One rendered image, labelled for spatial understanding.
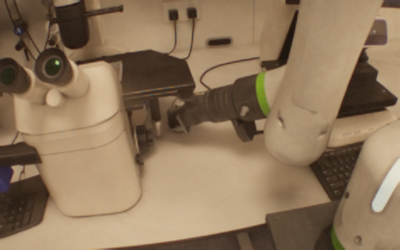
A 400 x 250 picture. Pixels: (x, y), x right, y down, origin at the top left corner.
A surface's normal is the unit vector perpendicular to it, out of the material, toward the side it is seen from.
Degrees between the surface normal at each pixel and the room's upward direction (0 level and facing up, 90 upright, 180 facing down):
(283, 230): 0
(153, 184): 0
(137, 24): 90
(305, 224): 0
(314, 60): 94
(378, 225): 90
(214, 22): 90
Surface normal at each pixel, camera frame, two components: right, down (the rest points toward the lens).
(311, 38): -0.77, 0.44
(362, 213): -0.91, 0.28
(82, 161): 0.18, 0.59
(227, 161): -0.04, -0.80
